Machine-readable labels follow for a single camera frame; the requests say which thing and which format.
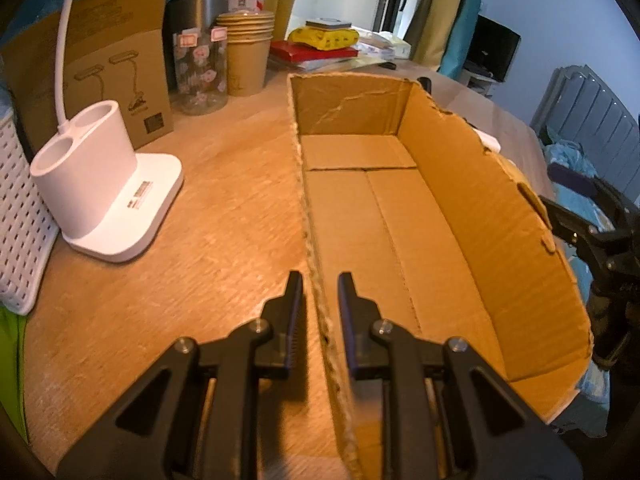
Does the brown cardboard box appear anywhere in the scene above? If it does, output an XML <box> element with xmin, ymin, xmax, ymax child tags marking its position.
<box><xmin>288</xmin><ymin>74</ymin><xmax>592</xmax><ymax>479</ymax></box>

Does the black monitor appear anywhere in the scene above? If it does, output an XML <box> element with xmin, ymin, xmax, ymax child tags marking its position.
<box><xmin>463</xmin><ymin>15</ymin><xmax>521</xmax><ymax>82</ymax></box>

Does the white perforated plastic basket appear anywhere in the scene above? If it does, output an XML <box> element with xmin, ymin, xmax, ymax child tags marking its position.
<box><xmin>0</xmin><ymin>110</ymin><xmax>58</xmax><ymax>316</ymax></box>

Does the white desk lamp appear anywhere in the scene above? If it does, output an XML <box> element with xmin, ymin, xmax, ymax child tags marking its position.
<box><xmin>29</xmin><ymin>0</ymin><xmax>183</xmax><ymax>263</ymax></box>

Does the yellow wipes pack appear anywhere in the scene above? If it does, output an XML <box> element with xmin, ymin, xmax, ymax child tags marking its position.
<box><xmin>288</xmin><ymin>26</ymin><xmax>359</xmax><ymax>51</ymax></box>

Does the small grey white box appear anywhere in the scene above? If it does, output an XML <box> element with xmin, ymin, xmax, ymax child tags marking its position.
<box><xmin>305</xmin><ymin>18</ymin><xmax>352</xmax><ymax>30</ymax></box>

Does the clear patterned glass jar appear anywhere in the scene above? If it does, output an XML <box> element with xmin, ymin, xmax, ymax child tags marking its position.
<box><xmin>172</xmin><ymin>26</ymin><xmax>228</xmax><ymax>115</ymax></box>

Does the red book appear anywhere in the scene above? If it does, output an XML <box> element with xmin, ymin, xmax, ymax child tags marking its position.
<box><xmin>270</xmin><ymin>40</ymin><xmax>358</xmax><ymax>64</ymax></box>

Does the stack of brown paper cups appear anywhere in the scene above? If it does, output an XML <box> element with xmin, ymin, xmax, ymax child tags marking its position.
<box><xmin>216</xmin><ymin>10</ymin><xmax>274</xmax><ymax>96</ymax></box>

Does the brown lamp packaging box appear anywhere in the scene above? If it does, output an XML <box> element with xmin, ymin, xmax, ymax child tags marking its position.
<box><xmin>1</xmin><ymin>0</ymin><xmax>174</xmax><ymax>151</ymax></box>

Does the grey wall radiator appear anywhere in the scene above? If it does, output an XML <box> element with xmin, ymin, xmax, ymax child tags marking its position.
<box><xmin>532</xmin><ymin>65</ymin><xmax>639</xmax><ymax>203</ymax></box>

